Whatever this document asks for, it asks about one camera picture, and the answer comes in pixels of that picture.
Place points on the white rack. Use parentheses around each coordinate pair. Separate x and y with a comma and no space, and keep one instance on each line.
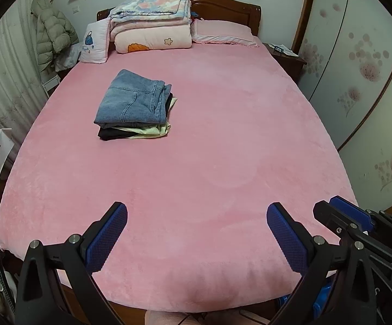
(51,84)

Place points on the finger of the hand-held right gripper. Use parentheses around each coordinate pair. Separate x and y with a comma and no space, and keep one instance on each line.
(352,211)
(335,221)

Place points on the white wall socket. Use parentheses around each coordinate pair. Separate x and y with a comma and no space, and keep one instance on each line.
(76,9)

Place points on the white cushion with blue print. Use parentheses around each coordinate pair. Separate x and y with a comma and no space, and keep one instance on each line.
(94,42)

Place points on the pink pillow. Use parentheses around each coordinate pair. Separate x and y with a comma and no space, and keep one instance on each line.
(223,32)

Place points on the white plastic bag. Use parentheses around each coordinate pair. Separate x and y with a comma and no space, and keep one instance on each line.
(67,57)

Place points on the person's pink clothing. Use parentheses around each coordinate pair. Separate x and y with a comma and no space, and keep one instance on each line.
(169,318)

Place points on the pink bed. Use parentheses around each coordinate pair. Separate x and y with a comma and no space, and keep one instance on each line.
(216,142)

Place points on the wooden headboard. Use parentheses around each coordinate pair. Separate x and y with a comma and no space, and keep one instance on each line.
(223,6)

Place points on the green puffer jacket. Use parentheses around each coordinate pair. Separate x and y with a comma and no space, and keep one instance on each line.
(52,30)

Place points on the blue denim jacket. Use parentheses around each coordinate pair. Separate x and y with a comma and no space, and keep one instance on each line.
(128,98)

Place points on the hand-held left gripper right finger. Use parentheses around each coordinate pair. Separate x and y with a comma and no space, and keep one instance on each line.
(285,237)

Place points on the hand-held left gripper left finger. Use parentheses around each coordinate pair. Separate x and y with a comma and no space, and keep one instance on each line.
(106,237)

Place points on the white curtain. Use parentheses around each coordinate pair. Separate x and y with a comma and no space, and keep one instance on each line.
(6,74)

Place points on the green and black folded garment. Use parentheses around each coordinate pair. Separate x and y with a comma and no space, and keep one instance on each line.
(141,132)

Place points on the wooden nightstand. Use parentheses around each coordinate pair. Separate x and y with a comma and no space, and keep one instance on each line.
(291,66)

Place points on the floral wardrobe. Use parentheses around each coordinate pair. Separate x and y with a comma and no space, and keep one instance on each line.
(358,67)

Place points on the floral folded quilt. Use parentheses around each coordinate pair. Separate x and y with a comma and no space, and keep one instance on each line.
(152,5)

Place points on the papers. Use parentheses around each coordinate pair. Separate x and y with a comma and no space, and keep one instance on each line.
(284,50)

